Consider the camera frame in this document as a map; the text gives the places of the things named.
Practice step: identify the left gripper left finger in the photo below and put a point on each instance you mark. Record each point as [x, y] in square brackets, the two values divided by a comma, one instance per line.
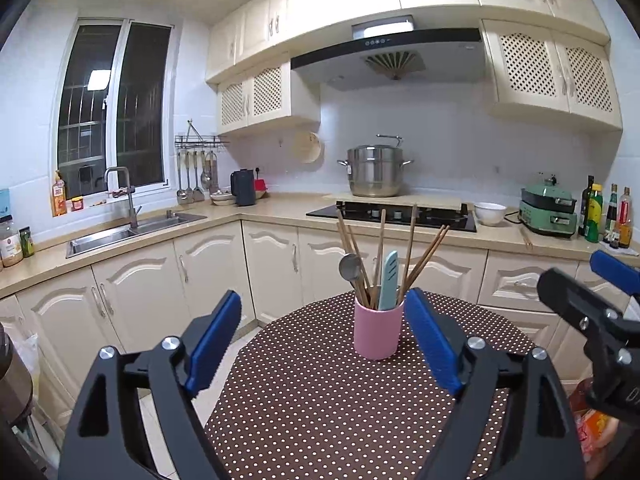
[106, 439]

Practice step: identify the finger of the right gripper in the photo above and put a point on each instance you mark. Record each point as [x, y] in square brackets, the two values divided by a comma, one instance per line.
[596, 318]
[624, 277]

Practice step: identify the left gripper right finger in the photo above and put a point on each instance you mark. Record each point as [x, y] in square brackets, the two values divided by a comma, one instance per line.
[538, 438]

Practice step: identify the right hand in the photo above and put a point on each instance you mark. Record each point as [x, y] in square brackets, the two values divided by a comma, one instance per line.
[610, 448]

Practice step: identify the dark sauce bottle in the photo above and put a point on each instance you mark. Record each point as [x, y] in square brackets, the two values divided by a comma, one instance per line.
[610, 234]

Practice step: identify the red cap sauce bottle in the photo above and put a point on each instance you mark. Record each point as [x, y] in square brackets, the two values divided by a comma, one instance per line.
[624, 222]

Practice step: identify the orange snack package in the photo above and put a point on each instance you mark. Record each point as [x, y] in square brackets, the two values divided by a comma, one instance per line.
[596, 430]

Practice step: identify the green oil bottle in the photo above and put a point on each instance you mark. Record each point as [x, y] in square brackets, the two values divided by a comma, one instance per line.
[594, 214]

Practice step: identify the dark olive oil bottle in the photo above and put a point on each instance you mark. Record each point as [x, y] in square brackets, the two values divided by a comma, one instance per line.
[584, 205]

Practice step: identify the green electric cooker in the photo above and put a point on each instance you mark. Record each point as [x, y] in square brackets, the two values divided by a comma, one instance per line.
[547, 209]

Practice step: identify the white bowl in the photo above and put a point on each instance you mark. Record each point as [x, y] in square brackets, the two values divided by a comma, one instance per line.
[489, 214]

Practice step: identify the black gas stove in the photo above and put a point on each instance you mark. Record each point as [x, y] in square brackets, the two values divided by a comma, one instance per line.
[426, 217]

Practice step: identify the pink utensil holder cup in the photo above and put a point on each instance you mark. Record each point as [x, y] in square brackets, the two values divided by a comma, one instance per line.
[377, 333]

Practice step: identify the brown polka dot tablecloth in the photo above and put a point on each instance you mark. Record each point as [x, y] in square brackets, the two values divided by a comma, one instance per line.
[301, 403]

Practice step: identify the steel sink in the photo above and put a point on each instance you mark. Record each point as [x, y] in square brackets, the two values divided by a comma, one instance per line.
[88, 243]

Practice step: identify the metal spoon in cup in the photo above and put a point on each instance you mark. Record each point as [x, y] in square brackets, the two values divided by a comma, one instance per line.
[350, 269]

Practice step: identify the steel faucet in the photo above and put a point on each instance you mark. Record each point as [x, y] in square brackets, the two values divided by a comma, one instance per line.
[127, 191]

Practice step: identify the stainless steel stock pot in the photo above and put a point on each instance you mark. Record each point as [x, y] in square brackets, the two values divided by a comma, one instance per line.
[376, 170]

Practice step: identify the black electric kettle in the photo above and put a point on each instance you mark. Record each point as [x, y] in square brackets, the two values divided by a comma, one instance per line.
[243, 187]

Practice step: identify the hanging utensil rack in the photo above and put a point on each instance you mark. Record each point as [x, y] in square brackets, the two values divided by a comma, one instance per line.
[197, 165]

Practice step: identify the red container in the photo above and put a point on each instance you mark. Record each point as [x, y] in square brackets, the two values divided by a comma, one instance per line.
[260, 188]

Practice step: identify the window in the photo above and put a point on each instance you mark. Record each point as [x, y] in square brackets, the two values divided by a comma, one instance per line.
[111, 110]

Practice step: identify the round wooden board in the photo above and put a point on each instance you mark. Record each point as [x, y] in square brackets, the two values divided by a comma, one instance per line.
[306, 147]

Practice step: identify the range hood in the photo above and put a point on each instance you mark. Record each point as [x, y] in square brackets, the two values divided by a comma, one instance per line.
[390, 56]

